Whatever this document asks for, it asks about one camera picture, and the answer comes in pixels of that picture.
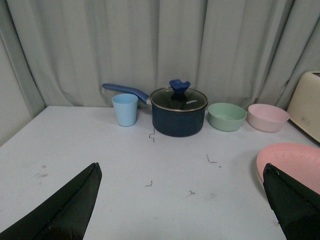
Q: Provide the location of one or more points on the green bowl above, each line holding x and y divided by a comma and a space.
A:
226, 117

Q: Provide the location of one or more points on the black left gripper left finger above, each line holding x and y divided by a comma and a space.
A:
63, 216

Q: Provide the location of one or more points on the dark blue saucepan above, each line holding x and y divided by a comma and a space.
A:
169, 123

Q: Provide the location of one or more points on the light blue cup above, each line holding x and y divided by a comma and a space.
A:
125, 106

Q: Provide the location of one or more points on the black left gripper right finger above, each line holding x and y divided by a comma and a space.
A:
296, 207

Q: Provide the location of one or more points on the cream toaster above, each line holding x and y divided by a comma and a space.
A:
304, 107

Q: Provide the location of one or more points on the pink plate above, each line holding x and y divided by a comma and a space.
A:
301, 162

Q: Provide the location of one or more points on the glass pot lid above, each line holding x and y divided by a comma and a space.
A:
179, 97

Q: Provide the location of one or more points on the grey curtain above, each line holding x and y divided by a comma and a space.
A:
60, 52

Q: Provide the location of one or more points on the pink bowl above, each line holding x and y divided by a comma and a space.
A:
267, 118

